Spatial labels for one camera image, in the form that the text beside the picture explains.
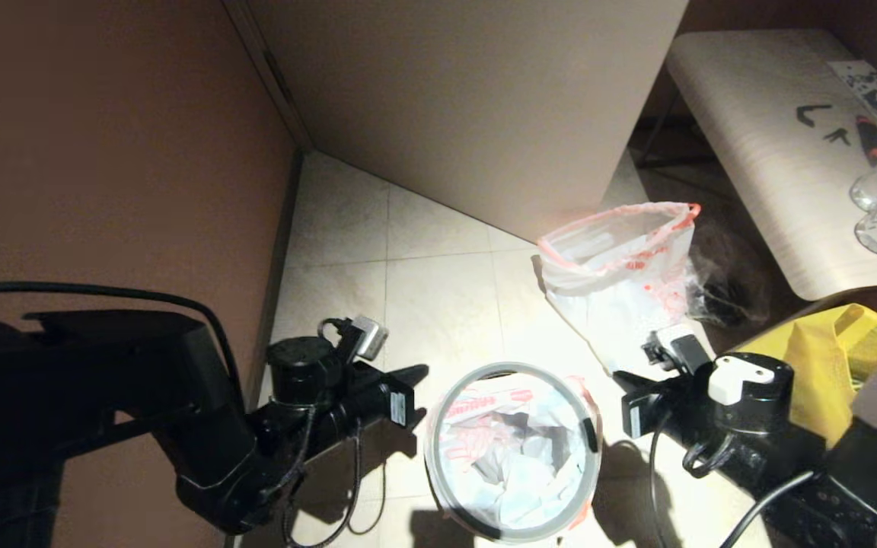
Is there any printed paper leaflet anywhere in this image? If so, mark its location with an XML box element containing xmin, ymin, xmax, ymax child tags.
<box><xmin>827</xmin><ymin>61</ymin><xmax>877</xmax><ymax>123</ymax></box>

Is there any beige door panel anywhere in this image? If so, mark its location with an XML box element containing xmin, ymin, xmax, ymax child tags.
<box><xmin>244</xmin><ymin>0</ymin><xmax>689</xmax><ymax>243</ymax></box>

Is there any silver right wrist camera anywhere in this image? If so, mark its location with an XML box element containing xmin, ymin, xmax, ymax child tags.
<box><xmin>643</xmin><ymin>323</ymin><xmax>713</xmax><ymax>375</ymax></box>

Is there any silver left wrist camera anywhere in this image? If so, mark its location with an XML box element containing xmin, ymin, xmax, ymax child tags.
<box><xmin>319</xmin><ymin>314</ymin><xmax>388</xmax><ymax>362</ymax></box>

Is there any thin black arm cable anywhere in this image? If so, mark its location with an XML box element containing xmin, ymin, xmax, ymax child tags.
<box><xmin>0</xmin><ymin>282</ymin><xmax>245</xmax><ymax>404</ymax></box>

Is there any black braided cable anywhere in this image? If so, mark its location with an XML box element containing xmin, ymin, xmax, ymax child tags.
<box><xmin>282</xmin><ymin>419</ymin><xmax>387</xmax><ymax>548</ymax></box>

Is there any yellow fabric tote bag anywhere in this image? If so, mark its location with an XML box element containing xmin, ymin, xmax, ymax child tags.
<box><xmin>735</xmin><ymin>303</ymin><xmax>877</xmax><ymax>448</ymax></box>

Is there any red black screwdriver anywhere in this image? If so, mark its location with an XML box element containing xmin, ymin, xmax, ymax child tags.
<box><xmin>855</xmin><ymin>116</ymin><xmax>877</xmax><ymax>167</ymax></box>

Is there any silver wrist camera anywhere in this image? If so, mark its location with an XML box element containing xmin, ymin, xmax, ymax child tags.
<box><xmin>319</xmin><ymin>314</ymin><xmax>388</xmax><ymax>362</ymax></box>
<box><xmin>643</xmin><ymin>323</ymin><xmax>713</xmax><ymax>375</ymax></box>

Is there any light wood grain table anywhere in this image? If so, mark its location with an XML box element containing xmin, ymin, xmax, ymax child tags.
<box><xmin>635</xmin><ymin>30</ymin><xmax>877</xmax><ymax>301</ymax></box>

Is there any grey plastic bin ring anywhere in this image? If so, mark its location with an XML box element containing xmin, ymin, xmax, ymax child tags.
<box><xmin>423</xmin><ymin>362</ymin><xmax>601</xmax><ymax>543</ymax></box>

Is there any black cylindrical wrist camera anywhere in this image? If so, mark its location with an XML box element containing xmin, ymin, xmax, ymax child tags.
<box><xmin>707</xmin><ymin>352</ymin><xmax>796</xmax><ymax>438</ymax></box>

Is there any clear bag with black contents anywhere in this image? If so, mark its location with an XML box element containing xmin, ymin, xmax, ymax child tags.
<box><xmin>688</xmin><ymin>225</ymin><xmax>768</xmax><ymax>328</ymax></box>

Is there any black cylindrical wrist motor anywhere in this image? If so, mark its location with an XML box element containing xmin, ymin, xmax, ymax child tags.
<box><xmin>266</xmin><ymin>336</ymin><xmax>348</xmax><ymax>408</ymax></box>

